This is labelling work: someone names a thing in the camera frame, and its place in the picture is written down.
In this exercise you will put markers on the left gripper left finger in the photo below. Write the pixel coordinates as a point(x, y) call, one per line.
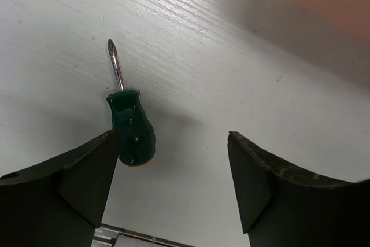
point(61, 201)

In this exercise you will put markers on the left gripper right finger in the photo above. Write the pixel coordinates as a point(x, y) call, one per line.
point(282, 204)

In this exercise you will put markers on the stubby green orange screwdriver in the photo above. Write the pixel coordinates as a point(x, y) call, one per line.
point(137, 137)

